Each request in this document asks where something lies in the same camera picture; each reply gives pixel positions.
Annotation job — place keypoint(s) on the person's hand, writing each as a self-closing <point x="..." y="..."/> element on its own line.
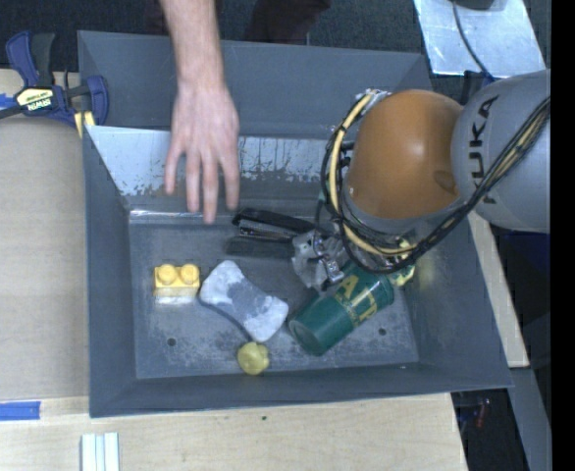
<point x="204" y="130"/>

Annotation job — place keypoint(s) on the black stapler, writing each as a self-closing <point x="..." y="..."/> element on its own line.
<point x="268" y="224"/>

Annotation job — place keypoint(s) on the green plastic cup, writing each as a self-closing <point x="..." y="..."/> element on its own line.
<point x="339" y="314"/>

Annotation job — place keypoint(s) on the grey and white sponge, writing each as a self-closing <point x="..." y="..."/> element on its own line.
<point x="243" y="299"/>

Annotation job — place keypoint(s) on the small yellow toy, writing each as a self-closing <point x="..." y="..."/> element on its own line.
<point x="253" y="358"/>

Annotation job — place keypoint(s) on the yellow toy brick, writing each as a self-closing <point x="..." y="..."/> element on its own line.
<point x="176" y="278"/>

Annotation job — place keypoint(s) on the grey metal bin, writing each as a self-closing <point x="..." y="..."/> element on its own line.
<point x="287" y="86"/>

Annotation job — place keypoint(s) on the person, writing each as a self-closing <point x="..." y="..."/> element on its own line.
<point x="287" y="3"/>

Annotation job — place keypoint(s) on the pale wood board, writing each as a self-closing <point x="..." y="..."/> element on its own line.
<point x="37" y="263"/>

